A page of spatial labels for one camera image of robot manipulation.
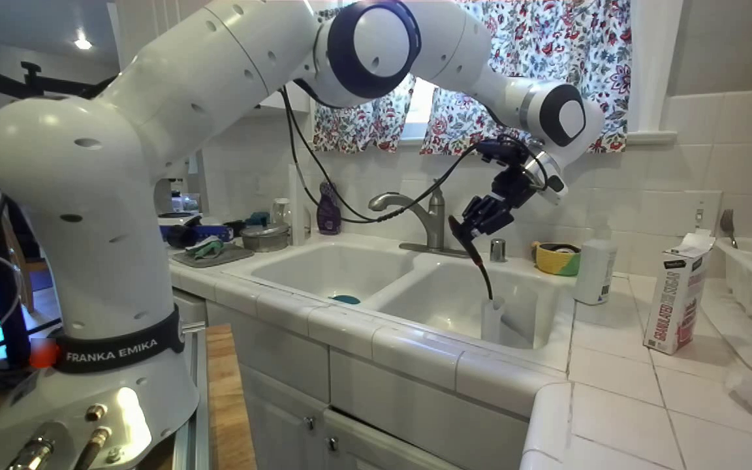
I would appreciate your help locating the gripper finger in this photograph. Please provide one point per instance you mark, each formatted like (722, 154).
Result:
(475, 209)
(496, 220)

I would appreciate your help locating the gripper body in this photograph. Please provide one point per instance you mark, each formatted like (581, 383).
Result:
(513, 187)

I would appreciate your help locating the black spatula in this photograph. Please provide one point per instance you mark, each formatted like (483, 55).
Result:
(477, 258)

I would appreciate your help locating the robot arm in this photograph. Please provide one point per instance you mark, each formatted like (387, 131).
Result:
(121, 117)

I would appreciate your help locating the brushed metal tap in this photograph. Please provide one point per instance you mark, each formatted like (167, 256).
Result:
(433, 219)

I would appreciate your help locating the yellow and green bowl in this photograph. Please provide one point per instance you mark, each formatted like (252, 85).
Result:
(555, 260)

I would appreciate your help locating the white double sink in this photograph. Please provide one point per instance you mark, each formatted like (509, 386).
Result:
(415, 294)

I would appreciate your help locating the white plastic bottle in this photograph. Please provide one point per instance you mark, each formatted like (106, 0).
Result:
(595, 274)

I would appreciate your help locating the window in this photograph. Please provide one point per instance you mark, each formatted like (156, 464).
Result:
(419, 104)

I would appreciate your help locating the floral curtain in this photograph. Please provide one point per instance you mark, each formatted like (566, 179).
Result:
(363, 127)
(546, 46)

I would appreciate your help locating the purple bottle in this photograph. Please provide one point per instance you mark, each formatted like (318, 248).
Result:
(328, 212)

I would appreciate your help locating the blue sink strainer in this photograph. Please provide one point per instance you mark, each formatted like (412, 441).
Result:
(346, 299)

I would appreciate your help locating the glass jar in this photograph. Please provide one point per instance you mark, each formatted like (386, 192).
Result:
(281, 210)

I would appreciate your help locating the white sugar carton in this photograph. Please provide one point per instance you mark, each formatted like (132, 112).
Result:
(676, 300)

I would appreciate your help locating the metal pot with lid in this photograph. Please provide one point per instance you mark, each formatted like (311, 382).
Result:
(265, 237)

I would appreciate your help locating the white cabinet door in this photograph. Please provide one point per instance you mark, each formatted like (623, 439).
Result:
(376, 450)
(281, 418)

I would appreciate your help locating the dark drying mat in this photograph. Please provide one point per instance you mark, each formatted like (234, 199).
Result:
(219, 256)

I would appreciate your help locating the blue container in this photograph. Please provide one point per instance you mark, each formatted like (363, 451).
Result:
(209, 232)

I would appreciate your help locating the green cloth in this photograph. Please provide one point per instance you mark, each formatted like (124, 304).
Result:
(205, 248)

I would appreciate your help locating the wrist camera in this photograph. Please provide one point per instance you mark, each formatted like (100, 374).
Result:
(501, 151)

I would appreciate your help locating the white wall switch plate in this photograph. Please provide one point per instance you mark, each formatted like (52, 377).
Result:
(702, 210)

